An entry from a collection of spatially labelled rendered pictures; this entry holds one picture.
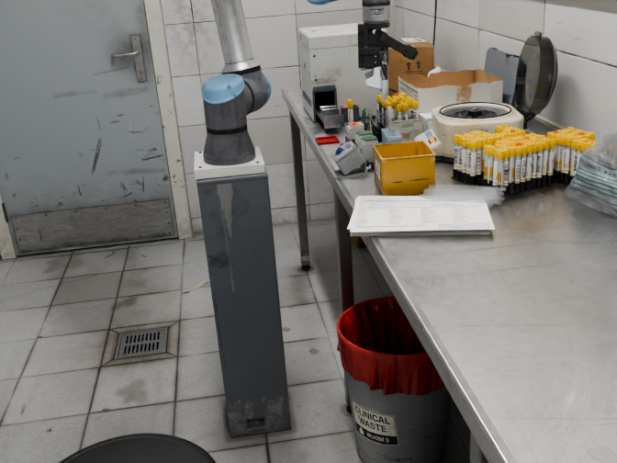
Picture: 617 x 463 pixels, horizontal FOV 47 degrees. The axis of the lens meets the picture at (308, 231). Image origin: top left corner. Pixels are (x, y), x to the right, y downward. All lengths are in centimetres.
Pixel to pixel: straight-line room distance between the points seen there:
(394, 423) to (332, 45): 126
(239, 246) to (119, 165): 189
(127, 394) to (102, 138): 159
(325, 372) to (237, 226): 83
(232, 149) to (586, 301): 110
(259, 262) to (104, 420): 86
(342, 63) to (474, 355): 158
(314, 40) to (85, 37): 157
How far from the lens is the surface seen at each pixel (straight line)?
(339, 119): 236
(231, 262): 208
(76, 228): 401
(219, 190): 200
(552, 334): 117
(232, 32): 210
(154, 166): 385
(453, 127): 197
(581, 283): 134
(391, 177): 173
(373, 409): 206
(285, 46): 380
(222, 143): 200
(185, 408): 257
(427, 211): 161
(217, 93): 198
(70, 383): 286
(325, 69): 250
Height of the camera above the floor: 146
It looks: 22 degrees down
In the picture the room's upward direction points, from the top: 4 degrees counter-clockwise
